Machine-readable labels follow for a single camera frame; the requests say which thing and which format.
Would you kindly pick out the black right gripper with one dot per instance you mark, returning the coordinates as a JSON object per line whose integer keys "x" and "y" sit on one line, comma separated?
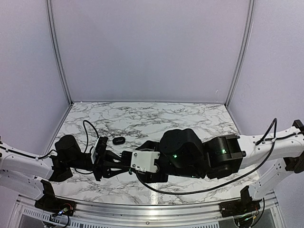
{"x": 148, "y": 178}

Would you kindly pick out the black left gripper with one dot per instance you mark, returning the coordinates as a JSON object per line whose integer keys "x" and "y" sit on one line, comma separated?
{"x": 99, "y": 169}

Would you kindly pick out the black earbud charging case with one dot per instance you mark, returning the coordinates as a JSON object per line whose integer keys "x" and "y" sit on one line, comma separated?
{"x": 118, "y": 140}

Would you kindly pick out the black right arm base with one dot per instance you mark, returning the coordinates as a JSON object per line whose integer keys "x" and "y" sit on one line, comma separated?
{"x": 245, "y": 204}

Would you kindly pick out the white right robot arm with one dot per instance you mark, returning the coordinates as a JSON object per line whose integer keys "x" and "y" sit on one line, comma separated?
{"x": 182, "y": 153}

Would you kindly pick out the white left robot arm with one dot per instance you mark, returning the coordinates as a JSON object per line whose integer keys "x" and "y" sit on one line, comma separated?
{"x": 32, "y": 176}

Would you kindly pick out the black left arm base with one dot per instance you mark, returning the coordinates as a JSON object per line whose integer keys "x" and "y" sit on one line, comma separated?
{"x": 49, "y": 202}

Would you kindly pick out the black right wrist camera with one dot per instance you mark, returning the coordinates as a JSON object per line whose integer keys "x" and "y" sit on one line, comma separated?
{"x": 126, "y": 158}

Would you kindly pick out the aluminium front rail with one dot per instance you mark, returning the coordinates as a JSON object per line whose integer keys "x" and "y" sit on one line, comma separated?
{"x": 103, "y": 215}

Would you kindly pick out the right aluminium frame post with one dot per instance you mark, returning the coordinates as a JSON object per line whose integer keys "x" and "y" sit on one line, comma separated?
{"x": 242, "y": 53}

